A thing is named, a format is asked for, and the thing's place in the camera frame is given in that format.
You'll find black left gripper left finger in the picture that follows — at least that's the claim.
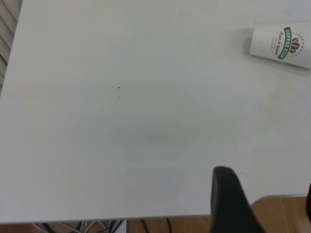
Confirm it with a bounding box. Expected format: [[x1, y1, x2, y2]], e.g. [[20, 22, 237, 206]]
[[210, 166, 266, 233]]

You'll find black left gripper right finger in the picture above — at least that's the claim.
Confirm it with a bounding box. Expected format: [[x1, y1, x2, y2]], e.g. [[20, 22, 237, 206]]
[[304, 181, 311, 220]]

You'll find white paper coffee cup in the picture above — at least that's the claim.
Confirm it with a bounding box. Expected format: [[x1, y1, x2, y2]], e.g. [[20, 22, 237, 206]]
[[248, 21, 311, 70]]

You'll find white table leg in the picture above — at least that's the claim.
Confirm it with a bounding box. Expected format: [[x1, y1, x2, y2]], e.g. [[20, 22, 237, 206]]
[[110, 219, 127, 233]]

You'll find white slatted panel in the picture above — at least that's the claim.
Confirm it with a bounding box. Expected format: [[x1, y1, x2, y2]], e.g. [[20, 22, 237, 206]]
[[0, 0, 23, 84]]

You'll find thick black cable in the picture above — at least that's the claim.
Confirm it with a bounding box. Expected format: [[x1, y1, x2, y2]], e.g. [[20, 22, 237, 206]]
[[43, 222, 58, 233]]

